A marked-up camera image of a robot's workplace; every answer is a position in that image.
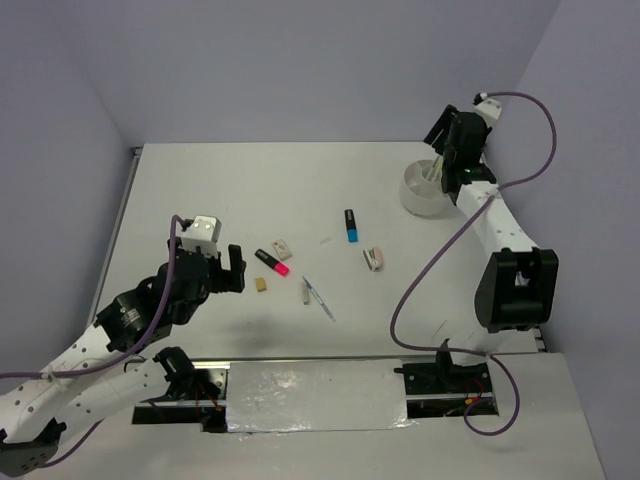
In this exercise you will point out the blue black highlighter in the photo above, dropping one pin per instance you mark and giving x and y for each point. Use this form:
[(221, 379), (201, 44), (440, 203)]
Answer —
[(351, 227)]

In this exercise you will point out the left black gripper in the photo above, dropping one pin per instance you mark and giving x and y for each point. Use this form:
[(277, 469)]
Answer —
[(232, 279)]

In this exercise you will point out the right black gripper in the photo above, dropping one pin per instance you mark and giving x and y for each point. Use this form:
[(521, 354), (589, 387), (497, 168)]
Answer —
[(443, 122)]

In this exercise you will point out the blue clear pen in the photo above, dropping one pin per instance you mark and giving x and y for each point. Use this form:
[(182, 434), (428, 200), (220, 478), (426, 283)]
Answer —
[(319, 299)]

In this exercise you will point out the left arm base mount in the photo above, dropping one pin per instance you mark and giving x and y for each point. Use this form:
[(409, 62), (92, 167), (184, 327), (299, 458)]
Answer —
[(201, 402)]

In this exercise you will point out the tan eraser cube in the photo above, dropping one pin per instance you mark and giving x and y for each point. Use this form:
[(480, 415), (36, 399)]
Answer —
[(260, 284)]

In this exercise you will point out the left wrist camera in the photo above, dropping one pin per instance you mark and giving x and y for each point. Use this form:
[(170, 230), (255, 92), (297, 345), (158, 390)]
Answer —
[(201, 236)]

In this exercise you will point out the pink mini stapler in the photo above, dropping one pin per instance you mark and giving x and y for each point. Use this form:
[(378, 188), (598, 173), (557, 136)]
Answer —
[(373, 258)]

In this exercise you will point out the beige chalk stick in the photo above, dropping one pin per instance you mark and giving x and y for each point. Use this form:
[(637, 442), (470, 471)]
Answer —
[(305, 293)]

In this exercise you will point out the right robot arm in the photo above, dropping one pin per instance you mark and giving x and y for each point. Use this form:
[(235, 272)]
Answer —
[(516, 290)]

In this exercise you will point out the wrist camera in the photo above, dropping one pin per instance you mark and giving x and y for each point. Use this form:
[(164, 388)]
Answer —
[(487, 108), (201, 236)]

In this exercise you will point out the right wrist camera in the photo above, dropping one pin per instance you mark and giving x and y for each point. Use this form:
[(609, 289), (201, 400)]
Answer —
[(487, 108)]

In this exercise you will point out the pink black highlighter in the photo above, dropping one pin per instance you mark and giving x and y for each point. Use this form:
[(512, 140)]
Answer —
[(273, 263)]

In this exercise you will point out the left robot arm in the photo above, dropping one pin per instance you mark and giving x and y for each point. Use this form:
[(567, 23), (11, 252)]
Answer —
[(98, 375)]

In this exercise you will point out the yellow pen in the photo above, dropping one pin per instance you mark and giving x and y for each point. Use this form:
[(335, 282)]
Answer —
[(426, 172)]

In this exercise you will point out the white boxed eraser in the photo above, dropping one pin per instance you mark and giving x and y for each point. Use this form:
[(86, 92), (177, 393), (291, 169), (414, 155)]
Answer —
[(282, 250)]

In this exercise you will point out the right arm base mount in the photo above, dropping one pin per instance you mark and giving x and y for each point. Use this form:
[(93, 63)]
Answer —
[(438, 388)]

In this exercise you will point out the white round divided organizer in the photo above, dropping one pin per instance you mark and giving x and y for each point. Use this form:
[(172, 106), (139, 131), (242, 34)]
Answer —
[(419, 196)]

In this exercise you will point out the silver foil sheet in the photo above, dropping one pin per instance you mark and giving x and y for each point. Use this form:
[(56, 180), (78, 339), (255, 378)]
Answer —
[(315, 396)]

